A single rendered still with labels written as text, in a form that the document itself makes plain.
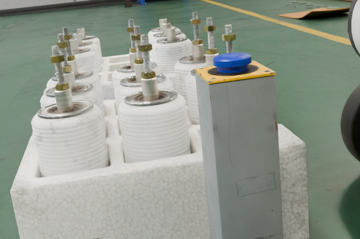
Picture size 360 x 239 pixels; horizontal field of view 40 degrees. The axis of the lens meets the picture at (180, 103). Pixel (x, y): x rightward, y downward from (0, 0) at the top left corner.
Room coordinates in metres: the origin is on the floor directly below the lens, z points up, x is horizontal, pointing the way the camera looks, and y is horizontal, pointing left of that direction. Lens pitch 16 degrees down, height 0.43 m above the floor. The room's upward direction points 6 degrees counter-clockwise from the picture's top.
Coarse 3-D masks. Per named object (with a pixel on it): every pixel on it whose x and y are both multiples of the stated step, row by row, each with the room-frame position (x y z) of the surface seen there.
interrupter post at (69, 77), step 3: (63, 72) 0.77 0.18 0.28; (72, 72) 0.77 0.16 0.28; (66, 75) 0.76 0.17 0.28; (69, 75) 0.76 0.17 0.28; (72, 75) 0.77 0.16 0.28; (66, 78) 0.76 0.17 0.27; (69, 78) 0.76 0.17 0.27; (72, 78) 0.76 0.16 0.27; (66, 81) 0.76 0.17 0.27; (69, 81) 0.76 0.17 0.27; (72, 81) 0.76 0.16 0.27; (75, 81) 0.77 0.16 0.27; (69, 84) 0.76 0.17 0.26; (72, 84) 0.76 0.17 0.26; (75, 84) 0.77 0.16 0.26; (69, 87) 0.76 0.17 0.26; (72, 87) 0.76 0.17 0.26; (75, 87) 0.77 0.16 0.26; (72, 90) 0.76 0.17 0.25; (75, 90) 0.77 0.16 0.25
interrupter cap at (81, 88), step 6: (78, 84) 0.80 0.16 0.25; (84, 84) 0.80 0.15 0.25; (90, 84) 0.79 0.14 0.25; (48, 90) 0.77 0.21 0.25; (54, 90) 0.77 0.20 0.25; (78, 90) 0.77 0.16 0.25; (84, 90) 0.75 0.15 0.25; (90, 90) 0.76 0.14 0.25; (48, 96) 0.75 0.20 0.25; (54, 96) 0.74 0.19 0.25
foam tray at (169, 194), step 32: (192, 128) 0.73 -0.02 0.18; (32, 160) 0.66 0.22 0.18; (160, 160) 0.61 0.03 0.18; (192, 160) 0.60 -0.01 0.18; (288, 160) 0.62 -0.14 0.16; (32, 192) 0.57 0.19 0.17; (64, 192) 0.58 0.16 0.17; (96, 192) 0.58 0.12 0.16; (128, 192) 0.59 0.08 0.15; (160, 192) 0.59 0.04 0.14; (192, 192) 0.60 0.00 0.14; (288, 192) 0.62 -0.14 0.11; (32, 224) 0.57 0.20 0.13; (64, 224) 0.58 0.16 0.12; (96, 224) 0.58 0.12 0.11; (128, 224) 0.59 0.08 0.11; (160, 224) 0.59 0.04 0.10; (192, 224) 0.60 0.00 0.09; (288, 224) 0.62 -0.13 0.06
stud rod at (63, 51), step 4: (60, 36) 0.77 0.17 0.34; (60, 40) 0.77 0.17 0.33; (64, 40) 0.77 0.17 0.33; (60, 48) 0.77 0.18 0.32; (64, 48) 0.77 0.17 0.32; (60, 52) 0.77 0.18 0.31; (64, 52) 0.77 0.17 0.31; (64, 56) 0.77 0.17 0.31; (64, 60) 0.77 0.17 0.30; (64, 64) 0.77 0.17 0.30; (68, 64) 0.77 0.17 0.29; (64, 72) 0.77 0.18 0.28; (68, 72) 0.77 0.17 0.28
